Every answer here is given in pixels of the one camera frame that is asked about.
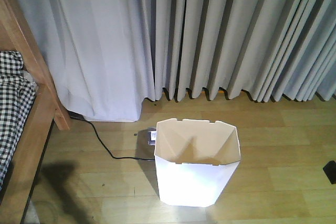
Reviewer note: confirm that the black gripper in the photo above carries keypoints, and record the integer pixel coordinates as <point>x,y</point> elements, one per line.
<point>330,171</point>

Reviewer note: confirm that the white plastic trash bin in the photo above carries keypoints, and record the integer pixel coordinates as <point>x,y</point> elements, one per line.
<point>194,160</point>

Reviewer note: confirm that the silver floor power socket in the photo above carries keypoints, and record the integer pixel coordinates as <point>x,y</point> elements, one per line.
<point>151,136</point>

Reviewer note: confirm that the grey pleated curtain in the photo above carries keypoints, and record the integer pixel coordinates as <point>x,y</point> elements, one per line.
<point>107,56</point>

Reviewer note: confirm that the grey round rug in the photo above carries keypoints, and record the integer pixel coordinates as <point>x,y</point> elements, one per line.
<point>31,216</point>

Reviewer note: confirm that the black white checkered bedding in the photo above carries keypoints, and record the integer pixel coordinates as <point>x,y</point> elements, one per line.
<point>18,91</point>

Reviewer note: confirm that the wooden bed frame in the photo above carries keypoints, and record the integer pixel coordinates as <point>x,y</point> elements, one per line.
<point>16,35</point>

